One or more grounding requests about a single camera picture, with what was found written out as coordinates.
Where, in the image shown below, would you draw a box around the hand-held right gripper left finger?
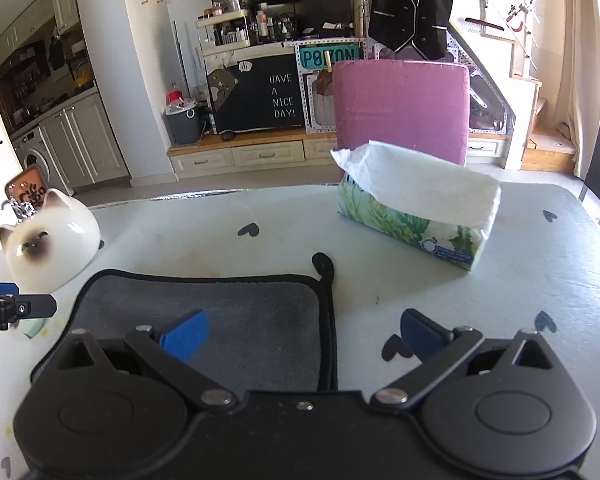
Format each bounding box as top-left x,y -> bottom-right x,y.
55,308 -> 239,409

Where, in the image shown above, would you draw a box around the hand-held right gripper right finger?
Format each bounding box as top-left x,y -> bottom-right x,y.
369,308 -> 557,409

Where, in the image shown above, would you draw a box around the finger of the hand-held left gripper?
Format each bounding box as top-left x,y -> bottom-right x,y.
0,282 -> 58,319

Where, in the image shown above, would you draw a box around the grey towel with black edge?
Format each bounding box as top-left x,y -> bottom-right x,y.
30,252 -> 339,394

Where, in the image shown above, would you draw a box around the white heart print tablecloth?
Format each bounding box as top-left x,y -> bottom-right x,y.
0,183 -> 600,480

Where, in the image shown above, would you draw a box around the white cat-shaped ceramic bowl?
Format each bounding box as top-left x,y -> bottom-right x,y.
0,187 -> 102,294

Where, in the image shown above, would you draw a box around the green floral tissue box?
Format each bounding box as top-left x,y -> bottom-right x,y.
337,170 -> 501,274

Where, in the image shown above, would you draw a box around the orange tag with keys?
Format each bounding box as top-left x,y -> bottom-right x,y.
1,167 -> 49,222

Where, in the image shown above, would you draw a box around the washing machine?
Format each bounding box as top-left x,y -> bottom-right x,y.
12,127 -> 66,197

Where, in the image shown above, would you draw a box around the white tissue paper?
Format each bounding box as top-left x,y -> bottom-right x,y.
330,141 -> 502,229

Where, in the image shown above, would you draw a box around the cream kitchen base cabinet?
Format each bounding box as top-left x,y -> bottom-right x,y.
37,94 -> 131,195

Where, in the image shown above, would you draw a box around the cream low drawer cabinet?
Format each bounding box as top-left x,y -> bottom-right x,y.
168,129 -> 512,179

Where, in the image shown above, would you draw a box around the grey trash bin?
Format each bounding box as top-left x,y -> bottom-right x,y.
163,102 -> 204,145

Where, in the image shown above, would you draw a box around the pink chair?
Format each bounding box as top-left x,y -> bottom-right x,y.
332,59 -> 471,167

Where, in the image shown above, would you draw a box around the black chalkboard cart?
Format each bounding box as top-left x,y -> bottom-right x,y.
203,52 -> 307,137

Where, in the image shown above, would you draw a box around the wooden staircase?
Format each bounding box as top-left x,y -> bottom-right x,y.
449,0 -> 581,172

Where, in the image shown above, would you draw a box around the teal sign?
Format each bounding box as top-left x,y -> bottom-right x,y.
298,44 -> 363,73

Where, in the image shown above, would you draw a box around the cream upper cabinet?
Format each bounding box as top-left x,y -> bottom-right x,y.
50,0 -> 82,36

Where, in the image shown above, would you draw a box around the shelf rack with bottles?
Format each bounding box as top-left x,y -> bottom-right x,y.
195,0 -> 302,50

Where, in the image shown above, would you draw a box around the black vest with white trim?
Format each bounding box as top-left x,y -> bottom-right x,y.
367,0 -> 454,61

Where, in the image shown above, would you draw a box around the red clamps on wall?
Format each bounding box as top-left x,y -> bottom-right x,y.
504,0 -> 542,32

